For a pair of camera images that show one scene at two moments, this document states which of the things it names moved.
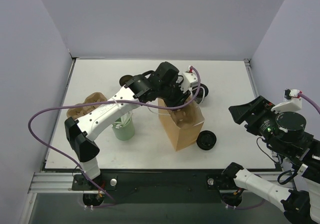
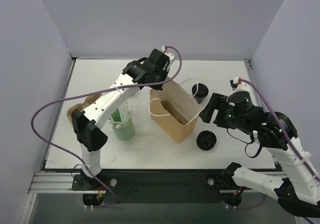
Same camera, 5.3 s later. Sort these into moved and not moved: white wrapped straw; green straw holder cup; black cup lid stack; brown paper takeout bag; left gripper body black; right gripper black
Moved: right gripper black; brown paper takeout bag; left gripper body black
Not moved: black cup lid stack; white wrapped straw; green straw holder cup
